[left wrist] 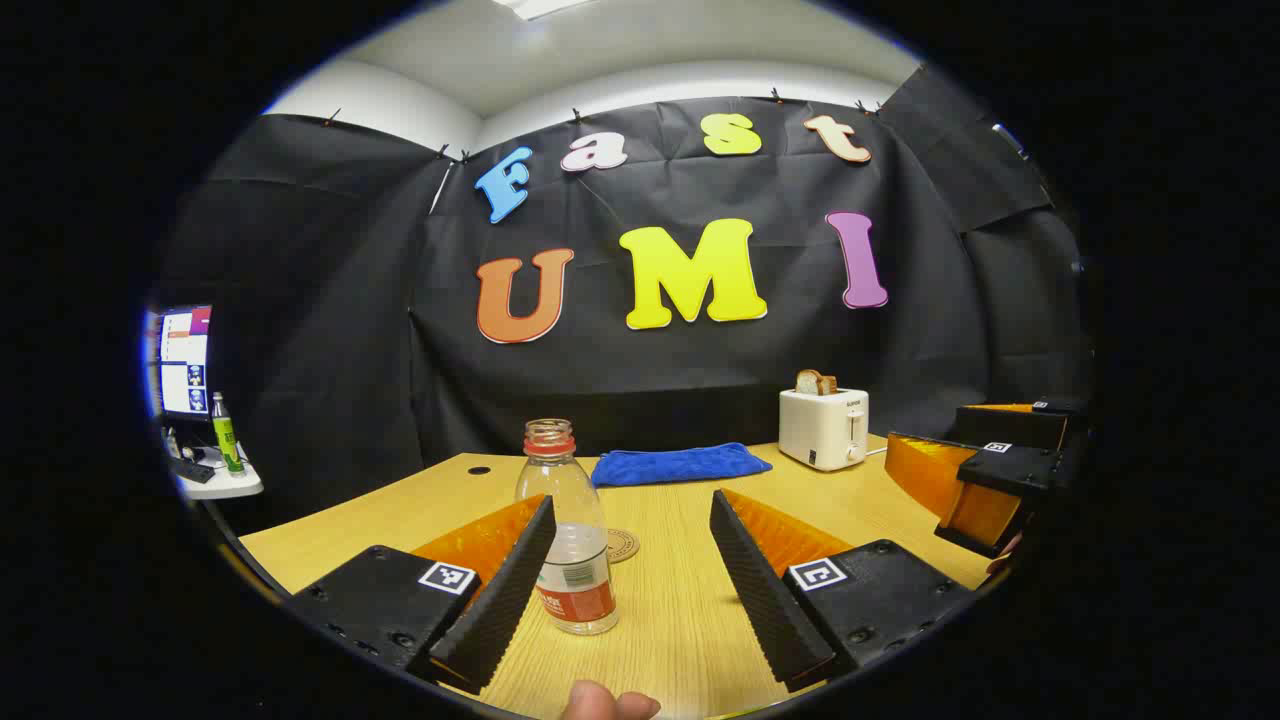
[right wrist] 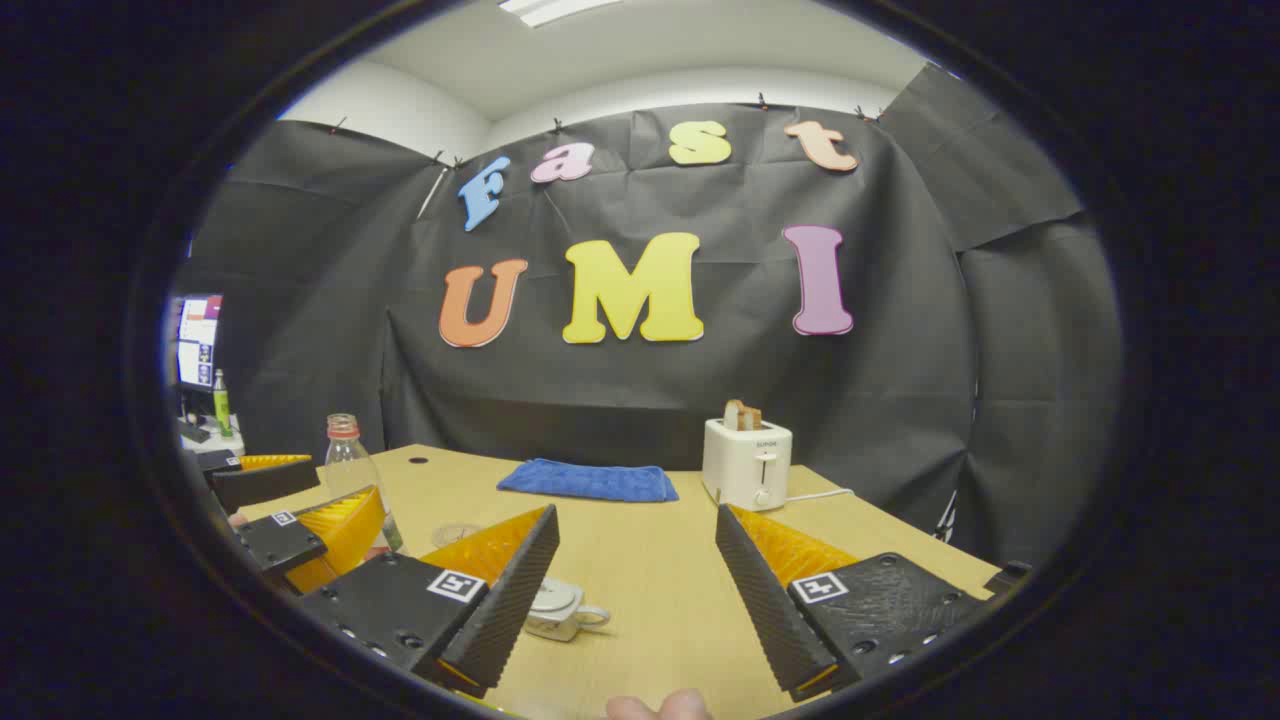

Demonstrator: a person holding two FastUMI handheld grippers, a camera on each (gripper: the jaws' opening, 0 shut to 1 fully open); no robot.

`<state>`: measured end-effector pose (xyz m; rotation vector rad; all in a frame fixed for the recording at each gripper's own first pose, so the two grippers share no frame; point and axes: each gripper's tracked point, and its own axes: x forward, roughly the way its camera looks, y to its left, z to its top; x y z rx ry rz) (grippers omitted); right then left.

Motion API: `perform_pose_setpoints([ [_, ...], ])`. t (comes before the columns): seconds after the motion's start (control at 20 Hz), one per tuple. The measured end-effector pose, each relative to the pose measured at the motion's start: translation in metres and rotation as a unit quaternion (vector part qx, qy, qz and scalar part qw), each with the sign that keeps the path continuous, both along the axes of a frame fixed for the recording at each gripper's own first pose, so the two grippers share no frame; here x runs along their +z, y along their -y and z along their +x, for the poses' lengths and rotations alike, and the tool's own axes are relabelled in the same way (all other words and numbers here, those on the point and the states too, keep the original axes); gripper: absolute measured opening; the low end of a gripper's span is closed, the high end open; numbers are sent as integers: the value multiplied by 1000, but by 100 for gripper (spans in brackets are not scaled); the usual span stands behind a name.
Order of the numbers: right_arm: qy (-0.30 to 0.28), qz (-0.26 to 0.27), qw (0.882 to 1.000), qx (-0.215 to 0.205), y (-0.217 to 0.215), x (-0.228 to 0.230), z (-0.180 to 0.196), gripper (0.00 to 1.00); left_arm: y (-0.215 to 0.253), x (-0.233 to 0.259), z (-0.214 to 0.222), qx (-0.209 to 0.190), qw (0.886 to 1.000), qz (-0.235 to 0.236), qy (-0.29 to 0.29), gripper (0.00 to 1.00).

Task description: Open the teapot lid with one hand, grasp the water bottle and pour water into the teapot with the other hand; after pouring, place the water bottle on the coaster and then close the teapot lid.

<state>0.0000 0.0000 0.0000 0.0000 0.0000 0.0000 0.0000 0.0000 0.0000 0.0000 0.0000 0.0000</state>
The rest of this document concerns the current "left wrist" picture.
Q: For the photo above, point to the ceiling light panel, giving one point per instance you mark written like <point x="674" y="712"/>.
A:
<point x="545" y="7"/>

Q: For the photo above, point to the green drink bottle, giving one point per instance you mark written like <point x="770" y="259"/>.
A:
<point x="228" y="440"/>

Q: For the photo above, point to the white toaster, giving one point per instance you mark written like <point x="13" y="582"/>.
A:
<point x="815" y="430"/>

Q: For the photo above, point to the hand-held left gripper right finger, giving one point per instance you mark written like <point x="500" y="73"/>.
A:
<point x="760" y="600"/>

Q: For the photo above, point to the pale bread slice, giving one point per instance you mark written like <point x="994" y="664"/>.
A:
<point x="808" y="383"/>

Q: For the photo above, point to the clear plastic water bottle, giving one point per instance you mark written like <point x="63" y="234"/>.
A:
<point x="575" y="560"/>

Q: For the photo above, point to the blue folded towel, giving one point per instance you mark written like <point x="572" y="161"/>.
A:
<point x="680" y="465"/>

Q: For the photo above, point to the computer monitor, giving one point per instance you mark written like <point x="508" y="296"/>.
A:
<point x="185" y="360"/>

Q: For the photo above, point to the white side table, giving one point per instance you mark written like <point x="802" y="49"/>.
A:
<point x="240" y="487"/>

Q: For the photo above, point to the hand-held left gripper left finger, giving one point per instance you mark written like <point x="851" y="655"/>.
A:
<point x="510" y="590"/>

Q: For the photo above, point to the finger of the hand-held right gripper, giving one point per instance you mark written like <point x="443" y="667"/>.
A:
<point x="1010" y="425"/>
<point x="1010" y="468"/>

